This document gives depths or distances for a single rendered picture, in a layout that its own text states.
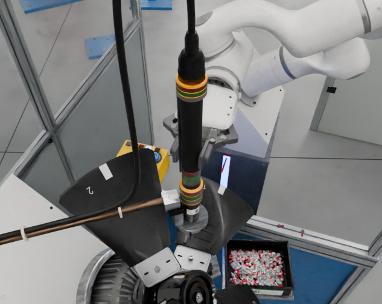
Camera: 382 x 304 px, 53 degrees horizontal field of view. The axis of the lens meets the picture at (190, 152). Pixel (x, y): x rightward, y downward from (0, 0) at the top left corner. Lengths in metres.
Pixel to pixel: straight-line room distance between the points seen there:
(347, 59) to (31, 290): 1.03
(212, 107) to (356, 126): 2.34
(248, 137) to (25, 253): 0.86
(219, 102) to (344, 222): 1.97
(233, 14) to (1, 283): 0.72
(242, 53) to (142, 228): 0.42
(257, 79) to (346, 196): 1.51
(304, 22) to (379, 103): 2.11
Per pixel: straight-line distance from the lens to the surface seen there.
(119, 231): 0.87
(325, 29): 0.76
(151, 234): 0.87
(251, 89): 1.38
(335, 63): 1.24
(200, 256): 0.98
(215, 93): 0.71
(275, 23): 0.74
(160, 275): 0.91
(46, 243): 1.00
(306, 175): 2.71
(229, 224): 1.05
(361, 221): 2.62
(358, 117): 2.92
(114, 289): 0.97
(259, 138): 1.44
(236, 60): 0.77
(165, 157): 1.31
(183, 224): 0.79
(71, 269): 1.03
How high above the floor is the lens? 2.07
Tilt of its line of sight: 49 degrees down
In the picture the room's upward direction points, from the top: straight up
